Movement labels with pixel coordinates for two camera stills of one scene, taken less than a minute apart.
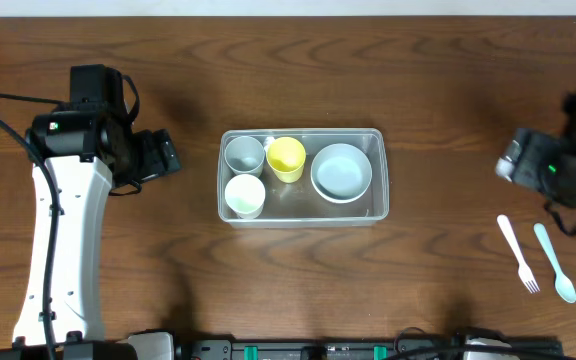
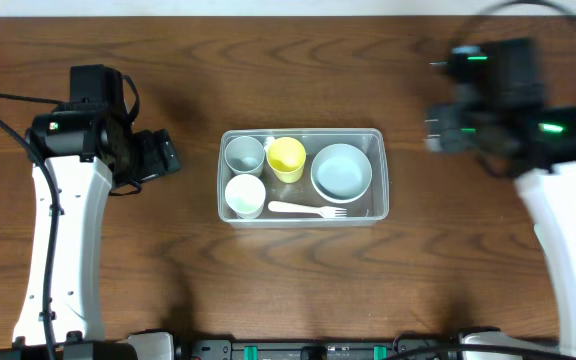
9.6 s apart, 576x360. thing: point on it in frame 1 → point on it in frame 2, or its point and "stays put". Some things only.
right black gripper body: (545, 161) → (468, 132)
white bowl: (341, 187) stays put
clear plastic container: (302, 177) stays put
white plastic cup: (245, 194) stays put
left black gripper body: (149, 155) stays put
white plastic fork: (524, 272) → (324, 211)
